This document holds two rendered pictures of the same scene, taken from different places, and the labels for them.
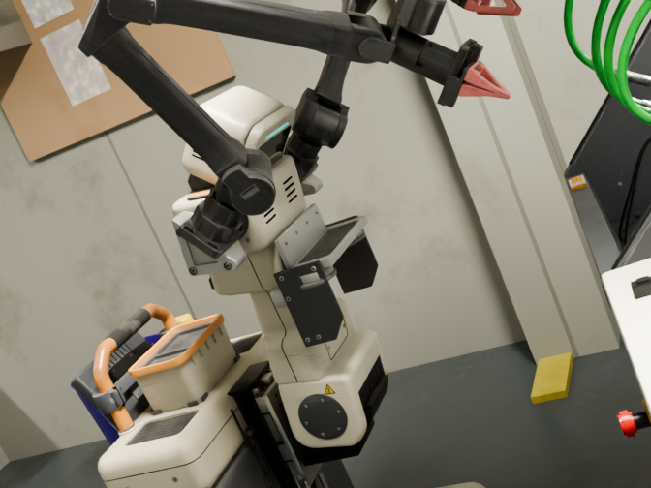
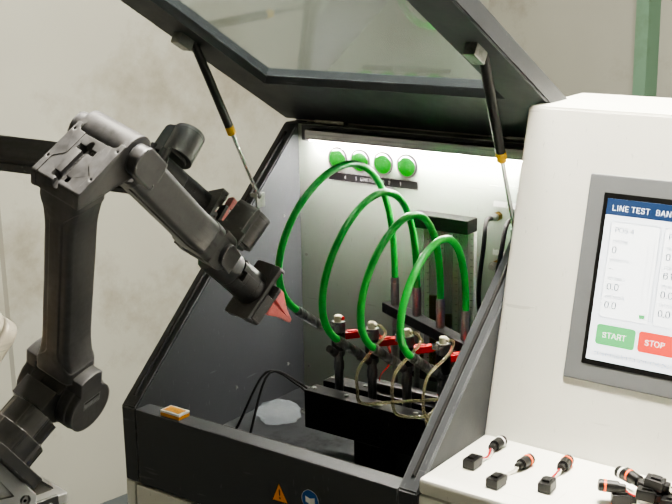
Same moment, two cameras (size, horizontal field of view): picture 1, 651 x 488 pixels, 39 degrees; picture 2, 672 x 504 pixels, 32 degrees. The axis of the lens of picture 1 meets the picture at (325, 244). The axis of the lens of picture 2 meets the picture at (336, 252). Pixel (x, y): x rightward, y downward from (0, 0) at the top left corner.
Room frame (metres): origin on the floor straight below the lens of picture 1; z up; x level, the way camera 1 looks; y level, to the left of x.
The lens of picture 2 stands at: (0.68, 1.34, 1.81)
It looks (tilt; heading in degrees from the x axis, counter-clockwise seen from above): 14 degrees down; 291
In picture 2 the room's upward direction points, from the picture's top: 1 degrees counter-clockwise
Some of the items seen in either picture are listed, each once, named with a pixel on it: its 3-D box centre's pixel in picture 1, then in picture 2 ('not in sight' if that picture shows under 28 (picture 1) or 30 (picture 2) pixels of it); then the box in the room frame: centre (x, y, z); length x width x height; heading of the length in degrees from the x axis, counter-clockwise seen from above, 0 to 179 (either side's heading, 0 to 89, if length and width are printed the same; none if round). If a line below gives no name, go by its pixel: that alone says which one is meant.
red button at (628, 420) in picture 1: (635, 421); not in sight; (1.10, -0.29, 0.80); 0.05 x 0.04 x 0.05; 164
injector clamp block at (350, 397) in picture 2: not in sight; (389, 435); (1.34, -0.65, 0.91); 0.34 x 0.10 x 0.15; 164
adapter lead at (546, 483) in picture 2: not in sight; (556, 473); (0.97, -0.40, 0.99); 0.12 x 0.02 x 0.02; 81
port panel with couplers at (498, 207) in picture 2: not in sight; (512, 265); (1.15, -0.87, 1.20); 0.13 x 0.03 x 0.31; 164
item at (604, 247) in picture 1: (606, 257); (264, 481); (1.52, -0.45, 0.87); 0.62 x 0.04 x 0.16; 164
